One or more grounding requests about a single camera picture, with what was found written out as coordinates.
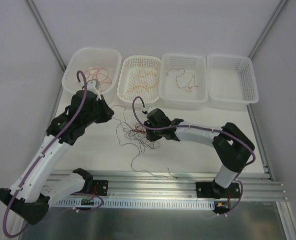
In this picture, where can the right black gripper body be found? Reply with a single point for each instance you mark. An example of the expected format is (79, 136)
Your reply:
(150, 129)

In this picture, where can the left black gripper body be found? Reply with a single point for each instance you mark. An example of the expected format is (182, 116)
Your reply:
(104, 107)

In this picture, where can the red orange wire ball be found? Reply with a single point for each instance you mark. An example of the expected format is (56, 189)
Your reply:
(135, 134)

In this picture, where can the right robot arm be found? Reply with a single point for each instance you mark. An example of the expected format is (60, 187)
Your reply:
(231, 145)

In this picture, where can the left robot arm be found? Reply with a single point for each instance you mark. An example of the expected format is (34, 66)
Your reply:
(28, 197)

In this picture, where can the white solid plastic tub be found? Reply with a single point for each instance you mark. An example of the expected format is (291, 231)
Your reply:
(100, 64)

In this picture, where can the white round-hole basket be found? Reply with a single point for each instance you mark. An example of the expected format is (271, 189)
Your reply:
(140, 76)

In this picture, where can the white slotted basket middle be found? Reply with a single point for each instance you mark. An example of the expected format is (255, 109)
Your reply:
(183, 81)

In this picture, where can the white slotted basket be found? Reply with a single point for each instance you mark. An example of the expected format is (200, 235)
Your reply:
(231, 81)
(183, 81)

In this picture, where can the white slotted basket right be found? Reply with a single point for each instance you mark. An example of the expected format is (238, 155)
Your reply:
(231, 81)

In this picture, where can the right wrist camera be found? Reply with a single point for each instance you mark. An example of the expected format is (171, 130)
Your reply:
(148, 110)

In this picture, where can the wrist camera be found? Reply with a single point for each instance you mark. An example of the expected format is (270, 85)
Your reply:
(148, 110)
(93, 86)

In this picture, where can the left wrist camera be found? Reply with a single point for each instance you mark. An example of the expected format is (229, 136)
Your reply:
(93, 86)

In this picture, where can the aluminium mounting rail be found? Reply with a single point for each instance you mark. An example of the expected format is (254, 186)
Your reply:
(126, 184)

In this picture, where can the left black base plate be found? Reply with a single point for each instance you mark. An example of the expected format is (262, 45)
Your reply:
(99, 187)

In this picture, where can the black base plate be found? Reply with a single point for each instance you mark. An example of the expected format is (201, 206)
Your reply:
(206, 189)
(99, 187)

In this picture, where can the left frame post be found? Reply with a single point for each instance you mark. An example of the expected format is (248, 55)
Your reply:
(45, 32)

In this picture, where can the frame post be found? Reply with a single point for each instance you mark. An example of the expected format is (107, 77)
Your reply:
(45, 32)
(276, 14)

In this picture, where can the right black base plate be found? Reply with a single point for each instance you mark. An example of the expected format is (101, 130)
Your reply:
(206, 189)

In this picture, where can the white slotted cable duct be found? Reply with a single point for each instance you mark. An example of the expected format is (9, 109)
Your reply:
(119, 203)

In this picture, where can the right frame post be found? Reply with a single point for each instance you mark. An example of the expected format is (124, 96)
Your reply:
(276, 14)

